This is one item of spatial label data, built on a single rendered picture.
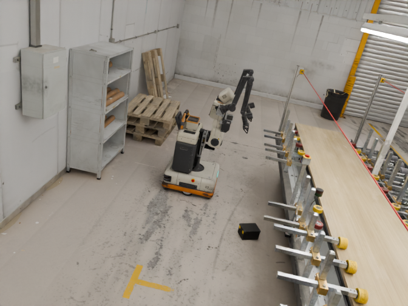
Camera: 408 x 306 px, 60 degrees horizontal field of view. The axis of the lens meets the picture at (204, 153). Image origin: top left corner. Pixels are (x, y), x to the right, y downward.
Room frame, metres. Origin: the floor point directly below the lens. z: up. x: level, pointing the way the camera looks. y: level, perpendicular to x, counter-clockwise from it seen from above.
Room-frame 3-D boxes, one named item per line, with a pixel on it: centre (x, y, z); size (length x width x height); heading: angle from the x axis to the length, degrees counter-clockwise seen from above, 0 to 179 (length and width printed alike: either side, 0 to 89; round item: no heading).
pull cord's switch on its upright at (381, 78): (4.92, -2.13, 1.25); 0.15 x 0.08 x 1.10; 177
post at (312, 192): (2.43, -0.87, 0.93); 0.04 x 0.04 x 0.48; 87
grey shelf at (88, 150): (4.34, 1.42, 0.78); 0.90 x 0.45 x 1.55; 177
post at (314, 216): (2.19, -0.86, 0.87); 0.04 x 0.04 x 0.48; 87
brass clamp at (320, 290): (1.66, -0.82, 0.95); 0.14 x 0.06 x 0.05; 177
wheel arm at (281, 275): (1.65, -0.81, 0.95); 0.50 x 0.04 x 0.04; 87
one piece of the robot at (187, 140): (4.22, 0.19, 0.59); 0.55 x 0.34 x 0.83; 177
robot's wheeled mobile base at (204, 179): (4.21, 0.10, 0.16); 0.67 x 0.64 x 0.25; 87
